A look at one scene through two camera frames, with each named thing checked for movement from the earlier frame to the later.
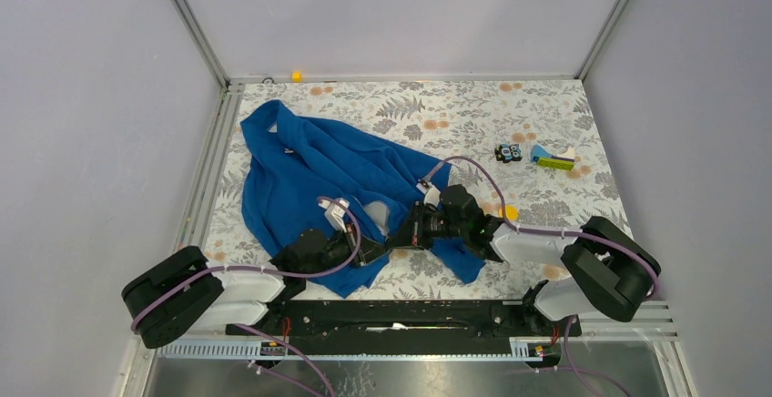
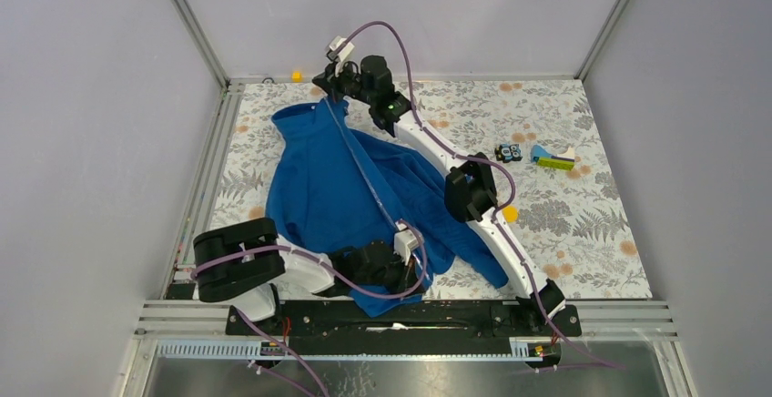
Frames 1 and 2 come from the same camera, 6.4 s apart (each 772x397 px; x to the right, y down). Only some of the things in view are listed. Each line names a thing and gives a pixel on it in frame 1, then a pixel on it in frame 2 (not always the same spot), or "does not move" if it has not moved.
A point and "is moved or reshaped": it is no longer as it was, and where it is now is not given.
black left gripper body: [342, 247] -> [397, 274]
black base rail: [398, 328] does not move
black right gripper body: [429, 225] -> [349, 83]
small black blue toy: [507, 153] does not move
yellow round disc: [512, 212] does not move
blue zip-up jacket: [321, 197] is moved or reshaped
